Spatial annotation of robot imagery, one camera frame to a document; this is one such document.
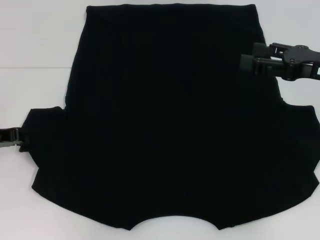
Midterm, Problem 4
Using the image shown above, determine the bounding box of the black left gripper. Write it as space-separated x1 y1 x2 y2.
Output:
0 126 28 149

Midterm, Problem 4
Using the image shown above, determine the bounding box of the black shirt with FREE print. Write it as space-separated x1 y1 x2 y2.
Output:
18 2 320 225

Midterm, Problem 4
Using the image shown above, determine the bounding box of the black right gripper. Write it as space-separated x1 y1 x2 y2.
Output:
239 42 320 82

